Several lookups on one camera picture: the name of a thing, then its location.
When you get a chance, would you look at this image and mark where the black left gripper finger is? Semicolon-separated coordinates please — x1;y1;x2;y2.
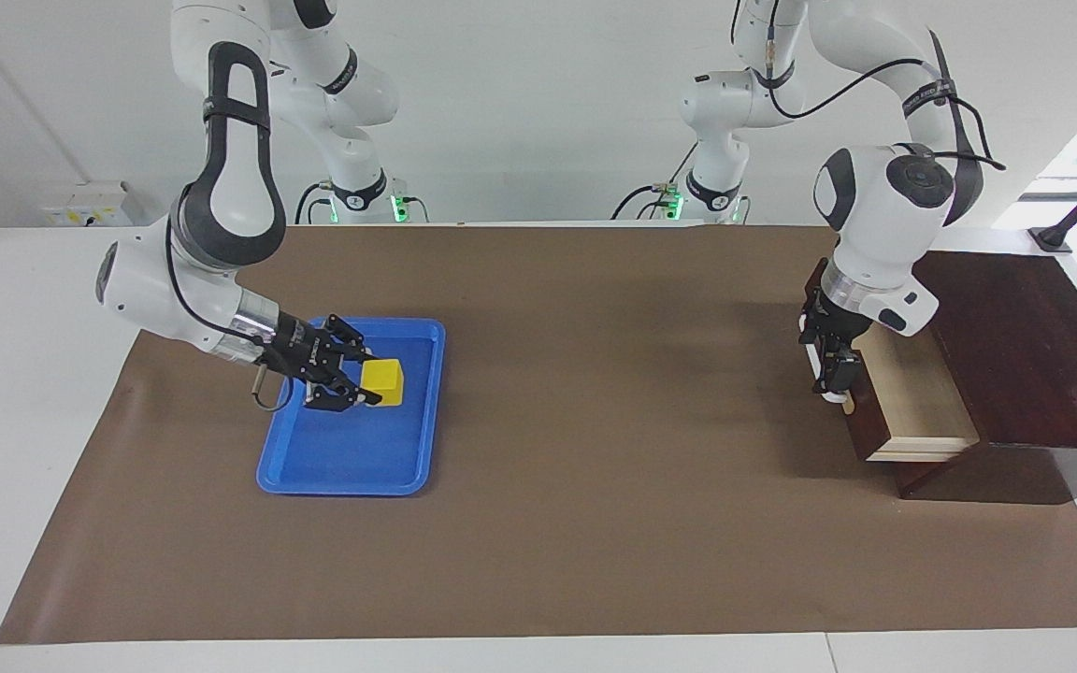
814;344;863;401
797;316;827;371

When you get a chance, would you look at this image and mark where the white wall outlet box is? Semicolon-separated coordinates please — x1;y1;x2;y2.
41;180;135;228

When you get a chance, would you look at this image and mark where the dark wooden cabinet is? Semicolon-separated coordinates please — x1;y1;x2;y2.
884;248;1077;506

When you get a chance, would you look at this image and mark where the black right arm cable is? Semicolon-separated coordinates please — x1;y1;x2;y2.
163;213;294;414

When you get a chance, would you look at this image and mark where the black right base cable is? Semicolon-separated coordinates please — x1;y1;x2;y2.
293;180;334;225

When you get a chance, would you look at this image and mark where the yellow cube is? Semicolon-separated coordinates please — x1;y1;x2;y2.
359;358;407;408

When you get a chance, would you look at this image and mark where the wooden drawer with white handle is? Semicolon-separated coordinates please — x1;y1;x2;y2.
798;257;982;465

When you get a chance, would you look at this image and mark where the black base cable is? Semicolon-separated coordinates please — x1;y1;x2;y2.
611;140;691;222
293;180;334;225

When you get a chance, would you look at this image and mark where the black left base cable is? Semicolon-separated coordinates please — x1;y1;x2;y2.
611;140;691;222

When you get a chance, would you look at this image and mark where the brown table mat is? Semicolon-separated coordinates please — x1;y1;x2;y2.
0;222;1077;646

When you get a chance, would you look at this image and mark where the blue plastic tray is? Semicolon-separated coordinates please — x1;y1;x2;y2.
256;316;447;496

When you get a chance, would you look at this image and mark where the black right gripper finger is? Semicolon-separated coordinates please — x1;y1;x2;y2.
302;372;383;414
322;313;381;367

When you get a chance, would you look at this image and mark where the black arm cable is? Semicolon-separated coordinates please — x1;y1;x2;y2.
163;213;294;414
733;0;1007;174

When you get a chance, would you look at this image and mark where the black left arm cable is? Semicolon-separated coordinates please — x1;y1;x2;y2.
733;0;1007;174

